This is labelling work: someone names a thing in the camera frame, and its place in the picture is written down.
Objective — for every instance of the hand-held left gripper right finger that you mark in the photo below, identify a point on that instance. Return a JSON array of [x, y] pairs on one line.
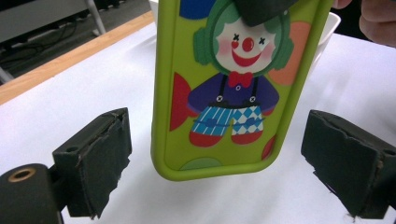
[[345, 161]]

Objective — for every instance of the white metal stand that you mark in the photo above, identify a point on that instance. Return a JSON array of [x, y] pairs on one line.
[[95, 17]]

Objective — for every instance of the green clown phone case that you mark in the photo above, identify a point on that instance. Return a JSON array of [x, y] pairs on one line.
[[193, 149]]

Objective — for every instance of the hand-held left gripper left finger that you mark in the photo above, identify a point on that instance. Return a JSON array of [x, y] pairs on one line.
[[93, 161]]

